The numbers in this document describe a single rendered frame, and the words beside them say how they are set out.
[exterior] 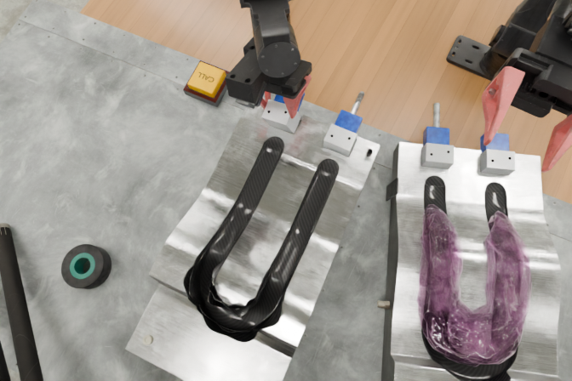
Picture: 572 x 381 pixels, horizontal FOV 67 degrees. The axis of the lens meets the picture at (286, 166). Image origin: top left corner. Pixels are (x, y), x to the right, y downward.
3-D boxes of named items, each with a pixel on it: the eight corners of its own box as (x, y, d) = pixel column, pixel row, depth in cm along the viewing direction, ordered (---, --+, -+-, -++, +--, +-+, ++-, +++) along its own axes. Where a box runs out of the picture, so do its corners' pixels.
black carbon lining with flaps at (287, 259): (268, 137, 82) (263, 116, 73) (346, 168, 80) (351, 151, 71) (180, 312, 73) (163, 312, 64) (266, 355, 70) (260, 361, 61)
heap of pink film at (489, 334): (415, 201, 78) (427, 190, 71) (517, 213, 77) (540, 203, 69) (409, 356, 70) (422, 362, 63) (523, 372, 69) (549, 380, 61)
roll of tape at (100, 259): (105, 292, 81) (96, 291, 78) (65, 286, 82) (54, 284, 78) (117, 249, 84) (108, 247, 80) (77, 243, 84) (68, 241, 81)
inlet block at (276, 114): (295, 64, 83) (288, 50, 78) (319, 70, 81) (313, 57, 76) (271, 126, 81) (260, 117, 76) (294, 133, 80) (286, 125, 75)
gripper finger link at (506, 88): (550, 154, 42) (582, 76, 44) (478, 122, 43) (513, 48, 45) (517, 173, 48) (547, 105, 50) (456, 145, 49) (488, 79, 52)
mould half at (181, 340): (257, 114, 91) (249, 82, 79) (373, 161, 87) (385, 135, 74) (137, 346, 78) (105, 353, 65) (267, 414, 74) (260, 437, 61)
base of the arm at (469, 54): (555, 81, 82) (567, 53, 84) (456, 39, 86) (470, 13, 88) (534, 99, 90) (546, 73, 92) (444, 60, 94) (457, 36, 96)
